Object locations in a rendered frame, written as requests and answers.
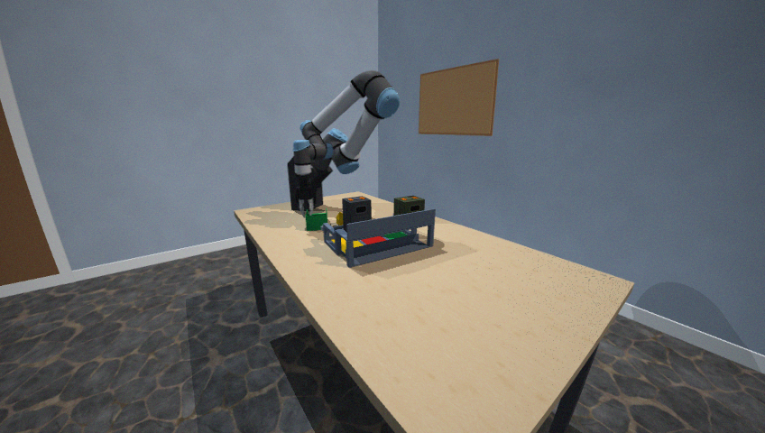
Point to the grey metal shelf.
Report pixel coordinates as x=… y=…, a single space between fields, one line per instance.
x=376 y=239

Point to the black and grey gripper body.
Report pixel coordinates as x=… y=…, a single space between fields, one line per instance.
x=303 y=190

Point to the green bin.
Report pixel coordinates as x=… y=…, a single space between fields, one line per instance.
x=315 y=221

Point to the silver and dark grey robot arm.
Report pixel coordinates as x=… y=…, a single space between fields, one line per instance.
x=382 y=102

